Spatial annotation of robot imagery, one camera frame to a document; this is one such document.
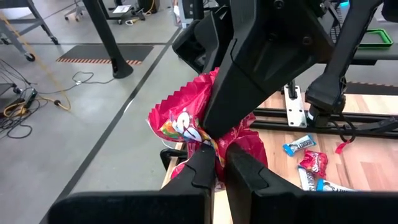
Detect red Skittles candy bag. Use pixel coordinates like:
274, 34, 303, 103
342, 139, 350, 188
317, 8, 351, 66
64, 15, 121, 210
147, 67, 269, 191
298, 149, 330, 180

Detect grey side table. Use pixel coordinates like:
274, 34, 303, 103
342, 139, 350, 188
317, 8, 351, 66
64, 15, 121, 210
317, 0, 398, 66

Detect small red tag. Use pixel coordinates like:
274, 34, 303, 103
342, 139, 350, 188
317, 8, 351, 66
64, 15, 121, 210
335, 140, 352, 156

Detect grey metal cart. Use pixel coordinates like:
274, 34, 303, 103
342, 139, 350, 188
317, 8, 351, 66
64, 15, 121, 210
0, 0, 60, 62

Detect white paper sheet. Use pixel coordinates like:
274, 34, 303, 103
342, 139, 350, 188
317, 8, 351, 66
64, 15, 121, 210
112, 4, 133, 15

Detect yellow floor cable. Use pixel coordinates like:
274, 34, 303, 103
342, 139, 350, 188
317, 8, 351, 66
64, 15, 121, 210
125, 0, 156, 26

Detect office chair base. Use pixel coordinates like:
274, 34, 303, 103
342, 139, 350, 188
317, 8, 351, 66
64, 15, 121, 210
63, 0, 86, 22

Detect black floor cable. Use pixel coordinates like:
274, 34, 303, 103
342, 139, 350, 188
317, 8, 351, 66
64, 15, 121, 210
37, 70, 116, 96

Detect long yellow cable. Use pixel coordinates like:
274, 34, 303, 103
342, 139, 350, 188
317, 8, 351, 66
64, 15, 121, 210
0, 12, 72, 118

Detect green-edged tray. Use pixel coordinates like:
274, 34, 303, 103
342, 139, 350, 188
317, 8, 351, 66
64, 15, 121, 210
357, 28, 394, 50

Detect silver aluminium bracket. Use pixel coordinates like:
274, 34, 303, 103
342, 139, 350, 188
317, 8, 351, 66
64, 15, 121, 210
283, 85, 308, 128

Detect black floor stand pole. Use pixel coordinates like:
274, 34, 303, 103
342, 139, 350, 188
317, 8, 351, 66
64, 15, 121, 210
82, 0, 134, 79

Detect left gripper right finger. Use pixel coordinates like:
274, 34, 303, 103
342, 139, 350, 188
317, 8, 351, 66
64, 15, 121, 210
226, 142, 304, 224

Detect black cable loop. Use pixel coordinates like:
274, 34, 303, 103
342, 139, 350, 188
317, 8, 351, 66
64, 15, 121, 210
331, 119, 357, 144

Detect hazard-striped floor mat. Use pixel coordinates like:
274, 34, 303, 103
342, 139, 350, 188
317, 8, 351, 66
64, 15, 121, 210
55, 44, 155, 65

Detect backlit black keyboard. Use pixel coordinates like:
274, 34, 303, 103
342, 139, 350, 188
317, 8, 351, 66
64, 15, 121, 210
329, 6, 346, 43

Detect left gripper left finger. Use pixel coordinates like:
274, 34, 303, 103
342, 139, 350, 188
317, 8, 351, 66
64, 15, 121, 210
161, 143, 217, 224

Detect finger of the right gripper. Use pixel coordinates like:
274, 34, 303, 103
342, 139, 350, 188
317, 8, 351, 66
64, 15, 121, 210
172, 5, 234, 75
202, 0, 336, 140

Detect tangled floor cables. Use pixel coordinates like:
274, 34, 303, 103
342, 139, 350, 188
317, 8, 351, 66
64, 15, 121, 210
0, 58, 41, 140

